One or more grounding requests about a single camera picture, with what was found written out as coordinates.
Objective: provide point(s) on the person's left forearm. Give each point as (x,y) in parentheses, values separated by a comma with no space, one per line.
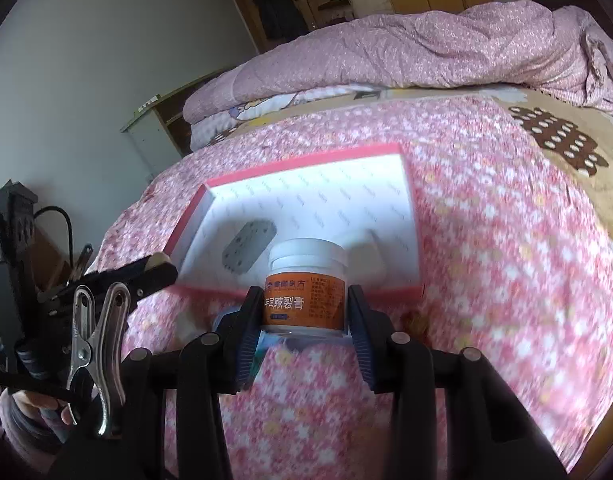
(16,435)

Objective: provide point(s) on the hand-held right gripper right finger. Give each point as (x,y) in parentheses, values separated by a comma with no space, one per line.
(364,355)

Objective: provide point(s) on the dark hanging clothes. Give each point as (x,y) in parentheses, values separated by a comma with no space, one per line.
(279,12)

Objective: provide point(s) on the person's left hand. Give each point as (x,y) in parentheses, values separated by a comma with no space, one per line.
(39,402)

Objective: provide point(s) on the grey power strip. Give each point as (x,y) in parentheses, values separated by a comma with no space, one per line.
(249,247)

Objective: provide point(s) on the dark wooden headboard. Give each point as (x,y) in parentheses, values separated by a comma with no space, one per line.
(561,2)

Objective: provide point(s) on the white jar with orange label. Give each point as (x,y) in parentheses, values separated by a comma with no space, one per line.
(306,305)

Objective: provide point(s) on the pink quilt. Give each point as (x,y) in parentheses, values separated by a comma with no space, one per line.
(411,50)

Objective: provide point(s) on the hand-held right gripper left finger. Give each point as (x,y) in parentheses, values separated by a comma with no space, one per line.
(246,355)

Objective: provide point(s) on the pink floral bedsheet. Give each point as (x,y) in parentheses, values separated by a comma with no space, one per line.
(486,260)

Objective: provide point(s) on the pink-rimmed white tray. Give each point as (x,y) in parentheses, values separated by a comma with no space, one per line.
(311,195)

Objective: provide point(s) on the bedside cabinet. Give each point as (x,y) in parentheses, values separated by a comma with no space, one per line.
(151,130)

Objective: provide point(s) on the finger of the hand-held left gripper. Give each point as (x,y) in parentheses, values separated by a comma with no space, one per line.
(146,277)

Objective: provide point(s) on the metal spring clip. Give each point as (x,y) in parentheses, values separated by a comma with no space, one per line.
(82,262)
(104,360)

